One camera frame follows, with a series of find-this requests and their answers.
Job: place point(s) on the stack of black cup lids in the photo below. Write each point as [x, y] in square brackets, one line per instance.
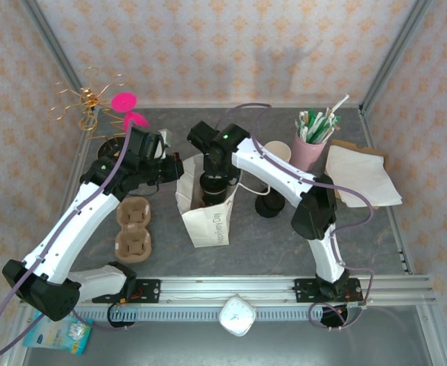
[271, 206]

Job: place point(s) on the white paper napkin stack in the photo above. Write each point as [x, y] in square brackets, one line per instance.
[368, 179]

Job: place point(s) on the pink plastic wine glass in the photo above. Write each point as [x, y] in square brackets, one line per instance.
[124, 102]

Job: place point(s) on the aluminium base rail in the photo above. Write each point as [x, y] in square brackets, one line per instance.
[208, 289]

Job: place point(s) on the pink ceramic straw holder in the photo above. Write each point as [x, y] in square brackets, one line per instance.
[307, 156]

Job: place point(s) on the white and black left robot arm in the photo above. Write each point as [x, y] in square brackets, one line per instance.
[71, 228]

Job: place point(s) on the brown cardboard cup carrier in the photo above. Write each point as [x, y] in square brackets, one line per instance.
[134, 236]

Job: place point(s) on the white and green wrapped straw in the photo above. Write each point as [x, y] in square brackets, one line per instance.
[336, 120]

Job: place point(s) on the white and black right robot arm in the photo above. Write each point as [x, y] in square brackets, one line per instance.
[277, 167]

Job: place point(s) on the white printed paper gift bag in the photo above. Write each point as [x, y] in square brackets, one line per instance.
[208, 225]

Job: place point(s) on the aluminium frame post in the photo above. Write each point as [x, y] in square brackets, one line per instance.
[57, 53]
[395, 53]

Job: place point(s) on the paper cup with black sleeve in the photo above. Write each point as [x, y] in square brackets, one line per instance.
[214, 201]

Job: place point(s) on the long white wrapped straw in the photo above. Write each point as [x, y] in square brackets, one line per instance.
[339, 103]

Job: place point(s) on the white square clock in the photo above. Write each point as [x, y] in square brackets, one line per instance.
[237, 316]

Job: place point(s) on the aluminium table back rail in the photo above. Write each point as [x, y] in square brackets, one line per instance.
[170, 104]

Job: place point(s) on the black plastic cup lid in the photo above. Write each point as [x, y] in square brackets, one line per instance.
[214, 189]

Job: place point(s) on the stack of paper cups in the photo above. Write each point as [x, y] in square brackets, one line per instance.
[278, 150]

